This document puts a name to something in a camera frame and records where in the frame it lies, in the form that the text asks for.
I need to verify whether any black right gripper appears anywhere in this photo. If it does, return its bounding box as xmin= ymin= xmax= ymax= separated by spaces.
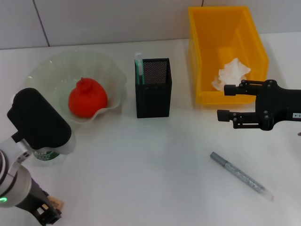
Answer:
xmin=216 ymin=79 xmax=301 ymax=131

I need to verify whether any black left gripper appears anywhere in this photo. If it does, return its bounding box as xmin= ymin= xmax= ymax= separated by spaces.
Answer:
xmin=14 ymin=178 xmax=63 ymax=226

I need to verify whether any white paper ball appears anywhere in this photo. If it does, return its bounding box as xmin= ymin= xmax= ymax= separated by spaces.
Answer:
xmin=211 ymin=58 xmax=252 ymax=91

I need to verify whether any clear green label water bottle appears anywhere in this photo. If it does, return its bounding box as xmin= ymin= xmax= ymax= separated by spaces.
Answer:
xmin=32 ymin=150 xmax=66 ymax=167

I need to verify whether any grey glitter pen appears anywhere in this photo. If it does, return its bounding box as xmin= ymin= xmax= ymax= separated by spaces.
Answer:
xmin=210 ymin=152 xmax=275 ymax=201

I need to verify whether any green white utility knife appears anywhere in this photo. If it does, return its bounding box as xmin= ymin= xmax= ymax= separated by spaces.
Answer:
xmin=134 ymin=53 xmax=144 ymax=85

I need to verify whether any red orange fruit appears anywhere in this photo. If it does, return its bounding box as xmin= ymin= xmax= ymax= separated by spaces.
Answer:
xmin=68 ymin=77 xmax=109 ymax=118

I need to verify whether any black mesh pen holder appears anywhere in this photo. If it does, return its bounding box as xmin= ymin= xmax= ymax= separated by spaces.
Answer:
xmin=135 ymin=57 xmax=173 ymax=119

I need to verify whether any translucent green fruit plate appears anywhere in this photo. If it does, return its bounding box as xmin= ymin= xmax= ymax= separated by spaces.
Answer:
xmin=24 ymin=50 xmax=127 ymax=124

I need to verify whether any yellow plastic bin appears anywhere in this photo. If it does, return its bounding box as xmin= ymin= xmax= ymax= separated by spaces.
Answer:
xmin=188 ymin=6 xmax=269 ymax=105

